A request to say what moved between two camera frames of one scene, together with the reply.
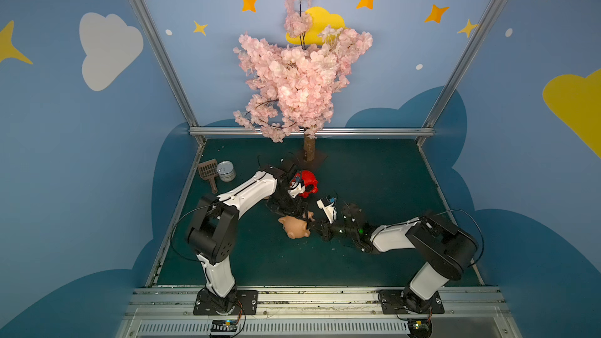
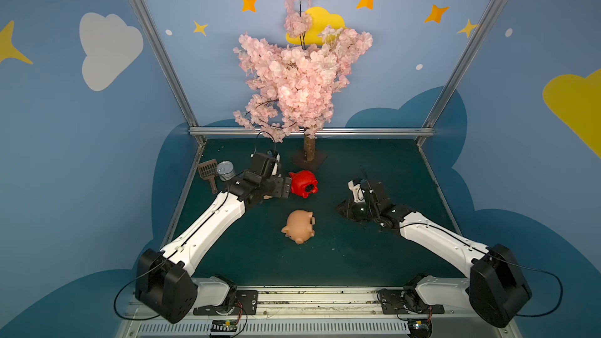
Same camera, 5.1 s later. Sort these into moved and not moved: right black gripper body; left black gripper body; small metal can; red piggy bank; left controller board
Moved: left black gripper body; right black gripper body
Not moved: left controller board; small metal can; red piggy bank
